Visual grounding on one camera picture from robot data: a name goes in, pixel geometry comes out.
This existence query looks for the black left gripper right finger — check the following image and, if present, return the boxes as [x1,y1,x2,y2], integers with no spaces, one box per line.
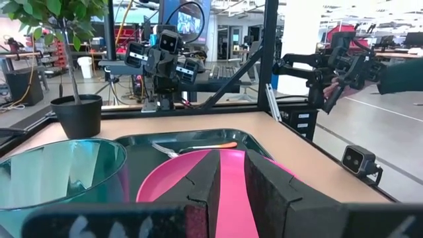
[244,149,348,238]

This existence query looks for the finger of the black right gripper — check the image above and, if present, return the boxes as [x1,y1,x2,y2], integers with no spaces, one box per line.
[176,58,199,83]
[125,41,148,69]

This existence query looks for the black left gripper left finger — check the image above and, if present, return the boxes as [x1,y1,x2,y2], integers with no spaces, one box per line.
[155,149,221,238]

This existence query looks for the red round plate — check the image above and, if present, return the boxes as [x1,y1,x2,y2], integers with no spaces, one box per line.
[135,148,297,238]

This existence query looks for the spoon with orange handle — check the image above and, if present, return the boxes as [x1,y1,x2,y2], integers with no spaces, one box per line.
[178,141,239,155]

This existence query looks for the silver fork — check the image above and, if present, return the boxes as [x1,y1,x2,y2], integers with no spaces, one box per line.
[151,141,181,159]

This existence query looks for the dark green serving tray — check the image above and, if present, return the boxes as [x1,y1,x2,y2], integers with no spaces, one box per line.
[114,128,275,204]

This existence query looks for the blue faceted plastic cup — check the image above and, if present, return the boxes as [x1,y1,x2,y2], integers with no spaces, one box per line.
[0,138,130,238]

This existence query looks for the person's forearm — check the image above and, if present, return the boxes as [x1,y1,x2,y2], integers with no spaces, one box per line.
[376,58,423,96]

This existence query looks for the large lit screen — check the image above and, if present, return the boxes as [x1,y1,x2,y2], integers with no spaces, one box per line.
[158,0,212,46]

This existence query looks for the white waste bin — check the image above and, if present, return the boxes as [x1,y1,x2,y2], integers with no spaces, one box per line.
[77,56,94,79]

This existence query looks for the green leafy plant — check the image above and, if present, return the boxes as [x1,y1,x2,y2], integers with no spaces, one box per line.
[0,0,110,105]

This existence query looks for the black plant pot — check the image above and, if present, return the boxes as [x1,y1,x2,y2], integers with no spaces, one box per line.
[50,94,103,139]

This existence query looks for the black box with white labels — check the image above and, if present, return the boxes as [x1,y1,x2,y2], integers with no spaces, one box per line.
[280,107,320,141]

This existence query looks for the black cabinet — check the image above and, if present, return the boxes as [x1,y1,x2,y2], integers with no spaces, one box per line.
[5,67,44,106]

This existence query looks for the person's hand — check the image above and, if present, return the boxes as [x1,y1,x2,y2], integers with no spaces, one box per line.
[323,77,351,100]

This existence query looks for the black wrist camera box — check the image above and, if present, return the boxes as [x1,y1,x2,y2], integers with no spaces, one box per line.
[159,29,182,54]

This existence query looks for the black frame post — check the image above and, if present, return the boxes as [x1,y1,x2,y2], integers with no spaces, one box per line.
[104,0,117,62]
[257,0,280,112]

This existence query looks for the black table end rail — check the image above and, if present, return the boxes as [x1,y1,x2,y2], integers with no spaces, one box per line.
[98,102,265,120]

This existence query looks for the black diagonal frame strut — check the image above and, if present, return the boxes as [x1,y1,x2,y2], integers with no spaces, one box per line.
[200,46,265,110]

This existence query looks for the small black table camera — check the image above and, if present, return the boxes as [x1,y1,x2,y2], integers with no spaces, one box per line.
[340,144,384,186]

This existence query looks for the black table side rail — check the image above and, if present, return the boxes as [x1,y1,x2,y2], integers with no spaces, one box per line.
[0,112,54,158]

